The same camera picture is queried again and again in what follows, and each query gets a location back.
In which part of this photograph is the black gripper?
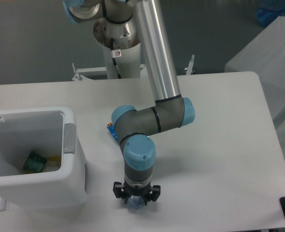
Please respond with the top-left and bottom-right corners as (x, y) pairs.
(113, 181), (161, 205)

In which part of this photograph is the clear crushed plastic bottle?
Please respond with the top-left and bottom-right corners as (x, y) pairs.
(127, 196), (145, 213)

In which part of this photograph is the blue foil snack wrapper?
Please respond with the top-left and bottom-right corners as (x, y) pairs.
(107, 122), (118, 142)

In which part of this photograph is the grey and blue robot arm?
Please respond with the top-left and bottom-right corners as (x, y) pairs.
(63, 0), (195, 205)

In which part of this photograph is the white plastic trash can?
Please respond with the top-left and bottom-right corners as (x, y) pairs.
(0, 106), (87, 209)

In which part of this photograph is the green packet in bin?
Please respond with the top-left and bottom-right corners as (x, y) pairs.
(23, 152), (47, 173)

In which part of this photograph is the blue cloth item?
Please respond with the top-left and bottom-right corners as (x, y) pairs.
(256, 0), (285, 27)

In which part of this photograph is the white pedestal base frame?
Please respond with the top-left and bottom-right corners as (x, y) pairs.
(71, 54), (196, 82)

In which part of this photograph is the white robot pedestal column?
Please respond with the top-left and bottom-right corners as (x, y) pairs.
(102, 43), (141, 79)

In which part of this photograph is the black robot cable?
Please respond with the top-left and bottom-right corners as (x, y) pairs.
(110, 38), (122, 79)

